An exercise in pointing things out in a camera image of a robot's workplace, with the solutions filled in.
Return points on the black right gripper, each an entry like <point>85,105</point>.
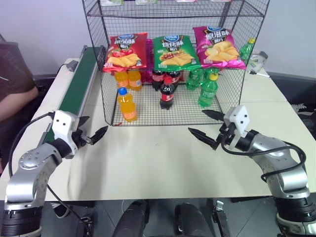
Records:
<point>225,132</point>

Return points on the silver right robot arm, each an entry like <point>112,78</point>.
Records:
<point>284,172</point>

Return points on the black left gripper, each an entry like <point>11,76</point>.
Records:
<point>81,139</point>

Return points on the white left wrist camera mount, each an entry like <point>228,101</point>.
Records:
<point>63,122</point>

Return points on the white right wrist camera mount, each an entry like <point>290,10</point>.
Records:
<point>238,117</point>

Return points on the white shoe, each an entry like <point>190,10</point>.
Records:
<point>60,209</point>

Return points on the green conveyor belt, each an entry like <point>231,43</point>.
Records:
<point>76,84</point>

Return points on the green soda bottle yellow cap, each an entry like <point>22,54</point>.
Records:
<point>208,92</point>
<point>247,51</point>

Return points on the magenta potato chips bag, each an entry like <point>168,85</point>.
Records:
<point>218,48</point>

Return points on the green potato chips bag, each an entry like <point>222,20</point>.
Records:
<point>174,53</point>

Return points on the magenta snack package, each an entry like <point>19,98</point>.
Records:
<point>149,51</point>

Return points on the dark rounded shape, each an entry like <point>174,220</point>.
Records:
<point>132,219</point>
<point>192,219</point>

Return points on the orange soda bottle blue cap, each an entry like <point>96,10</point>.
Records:
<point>127,107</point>

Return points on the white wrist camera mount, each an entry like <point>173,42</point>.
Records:
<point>63,122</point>
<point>238,117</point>

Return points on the person's bare forearm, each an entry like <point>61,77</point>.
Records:
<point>14,103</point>

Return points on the black table leg bracket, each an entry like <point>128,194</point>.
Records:
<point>221,217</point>

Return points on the red potato chips bag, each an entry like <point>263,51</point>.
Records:
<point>124,53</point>

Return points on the green pink snack pack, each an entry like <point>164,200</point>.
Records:
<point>112,2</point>

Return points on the cola bottle red cap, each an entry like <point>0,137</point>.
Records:
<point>167,95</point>

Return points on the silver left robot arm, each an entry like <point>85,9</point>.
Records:
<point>27,172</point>

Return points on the person in brown shirt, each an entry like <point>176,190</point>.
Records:
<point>13,69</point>

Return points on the white grey handheld device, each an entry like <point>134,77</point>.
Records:
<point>258,61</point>

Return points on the black white patterned mat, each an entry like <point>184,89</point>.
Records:
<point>304,116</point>

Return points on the white marker pen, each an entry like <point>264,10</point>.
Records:
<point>259,73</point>

